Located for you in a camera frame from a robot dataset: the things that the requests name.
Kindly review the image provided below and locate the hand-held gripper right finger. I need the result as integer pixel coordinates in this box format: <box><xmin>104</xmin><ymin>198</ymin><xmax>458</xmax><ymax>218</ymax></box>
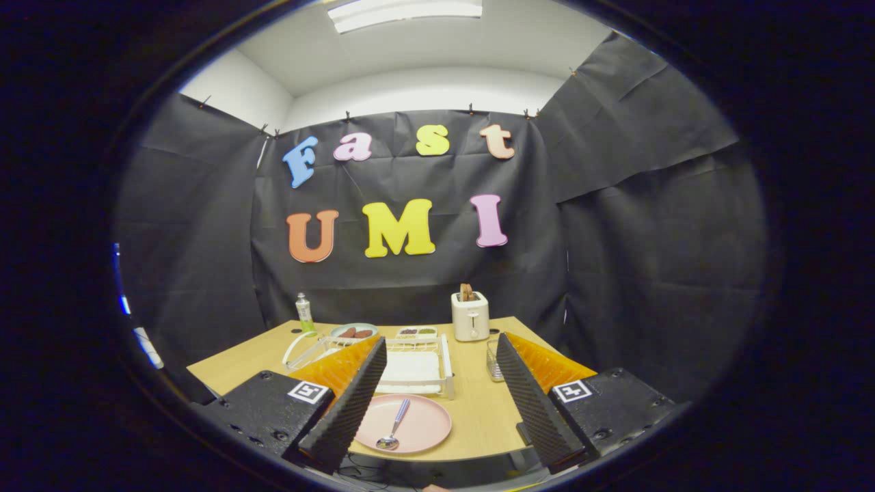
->
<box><xmin>496</xmin><ymin>332</ymin><xmax>677</xmax><ymax>474</ymax></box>

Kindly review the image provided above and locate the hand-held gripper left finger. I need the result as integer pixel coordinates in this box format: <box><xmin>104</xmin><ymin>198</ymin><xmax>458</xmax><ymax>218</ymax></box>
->
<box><xmin>195</xmin><ymin>333</ymin><xmax>388</xmax><ymax>474</ymax></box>

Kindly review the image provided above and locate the blue checked handle spoon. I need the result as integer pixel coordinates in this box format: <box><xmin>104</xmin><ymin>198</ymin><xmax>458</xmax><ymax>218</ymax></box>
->
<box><xmin>375</xmin><ymin>398</ymin><xmax>412</xmax><ymax>452</ymax></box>

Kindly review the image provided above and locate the clear basket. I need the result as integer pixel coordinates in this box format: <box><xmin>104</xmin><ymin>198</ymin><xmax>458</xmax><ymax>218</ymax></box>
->
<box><xmin>486</xmin><ymin>340</ymin><xmax>507</xmax><ymax>382</ymax></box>

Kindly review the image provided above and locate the white wire dish rack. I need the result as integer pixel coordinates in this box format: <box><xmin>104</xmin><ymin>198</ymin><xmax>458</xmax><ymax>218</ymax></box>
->
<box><xmin>286</xmin><ymin>333</ymin><xmax>456</xmax><ymax>400</ymax></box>

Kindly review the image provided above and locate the pink plate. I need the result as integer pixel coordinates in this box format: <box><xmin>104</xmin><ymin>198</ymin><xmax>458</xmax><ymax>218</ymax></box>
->
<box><xmin>353</xmin><ymin>394</ymin><xmax>453</xmax><ymax>455</ymax></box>

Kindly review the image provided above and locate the green and white bottle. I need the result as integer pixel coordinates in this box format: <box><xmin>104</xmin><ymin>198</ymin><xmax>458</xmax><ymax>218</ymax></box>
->
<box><xmin>295</xmin><ymin>292</ymin><xmax>317</xmax><ymax>337</ymax></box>

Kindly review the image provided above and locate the white toaster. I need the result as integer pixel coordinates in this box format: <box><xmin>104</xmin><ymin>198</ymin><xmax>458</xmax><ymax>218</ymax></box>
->
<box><xmin>451</xmin><ymin>292</ymin><xmax>491</xmax><ymax>342</ymax></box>

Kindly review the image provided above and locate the ceiling light panel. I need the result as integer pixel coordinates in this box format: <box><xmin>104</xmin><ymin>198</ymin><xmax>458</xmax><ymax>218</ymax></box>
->
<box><xmin>327</xmin><ymin>0</ymin><xmax>483</xmax><ymax>35</ymax></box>

